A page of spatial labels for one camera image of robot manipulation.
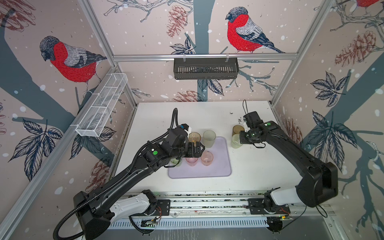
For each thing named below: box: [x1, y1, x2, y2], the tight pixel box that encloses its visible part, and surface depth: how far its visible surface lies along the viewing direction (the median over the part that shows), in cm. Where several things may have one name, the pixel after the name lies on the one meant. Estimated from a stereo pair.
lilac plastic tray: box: [168, 136, 232, 179], surface depth 90 cm
